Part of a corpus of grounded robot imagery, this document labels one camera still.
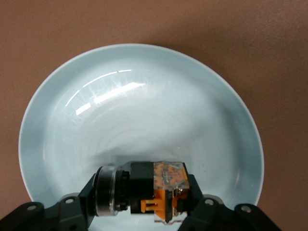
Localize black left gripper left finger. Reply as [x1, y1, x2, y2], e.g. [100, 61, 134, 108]
[0, 168, 103, 231]

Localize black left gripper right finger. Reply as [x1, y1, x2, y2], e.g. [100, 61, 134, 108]
[178, 175, 284, 231]

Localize orange and black switch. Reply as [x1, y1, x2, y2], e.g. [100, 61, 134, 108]
[95, 160, 191, 226]

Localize light blue plate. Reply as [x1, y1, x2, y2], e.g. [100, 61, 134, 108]
[18, 43, 265, 231]

